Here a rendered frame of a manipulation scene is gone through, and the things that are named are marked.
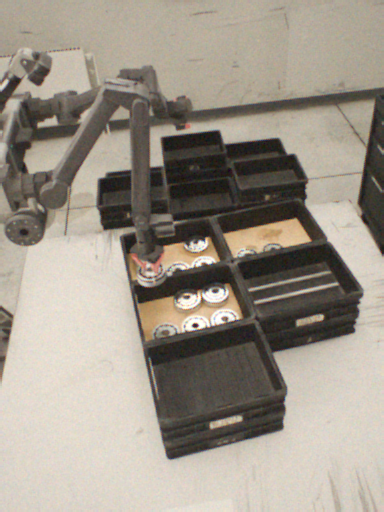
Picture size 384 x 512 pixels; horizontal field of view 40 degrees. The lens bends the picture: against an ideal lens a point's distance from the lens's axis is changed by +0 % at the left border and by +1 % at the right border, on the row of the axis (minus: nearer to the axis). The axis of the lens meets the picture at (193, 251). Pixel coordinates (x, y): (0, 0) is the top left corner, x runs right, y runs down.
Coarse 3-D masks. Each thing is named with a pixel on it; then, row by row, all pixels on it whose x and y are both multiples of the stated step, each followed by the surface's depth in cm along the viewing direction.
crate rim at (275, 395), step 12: (240, 324) 177; (192, 336) 174; (264, 336) 172; (144, 348) 172; (276, 372) 162; (156, 396) 159; (264, 396) 156; (276, 396) 156; (156, 408) 155; (216, 408) 154; (228, 408) 154; (240, 408) 156; (168, 420) 152; (180, 420) 152; (192, 420) 153
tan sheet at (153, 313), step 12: (228, 288) 204; (156, 300) 202; (168, 300) 201; (144, 312) 197; (156, 312) 197; (168, 312) 196; (204, 312) 195; (240, 312) 194; (144, 324) 193; (156, 324) 192; (180, 324) 192
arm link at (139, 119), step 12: (132, 108) 136; (144, 108) 137; (132, 120) 141; (144, 120) 139; (132, 132) 144; (144, 132) 145; (132, 144) 147; (144, 144) 147; (132, 156) 150; (144, 156) 150; (132, 168) 152; (144, 168) 152; (132, 180) 155; (144, 180) 155; (132, 192) 158; (144, 192) 158; (132, 204) 160; (144, 204) 160; (132, 216) 162
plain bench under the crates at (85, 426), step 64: (64, 256) 245; (64, 320) 215; (128, 320) 212; (0, 384) 193; (64, 384) 191; (128, 384) 189; (320, 384) 184; (0, 448) 174; (64, 448) 173; (128, 448) 171; (256, 448) 168; (320, 448) 167
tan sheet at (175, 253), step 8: (208, 240) 226; (168, 248) 224; (176, 248) 223; (128, 256) 222; (168, 256) 220; (176, 256) 220; (184, 256) 219; (192, 256) 219; (200, 256) 218; (208, 256) 218; (216, 256) 218; (168, 264) 216; (136, 272) 214
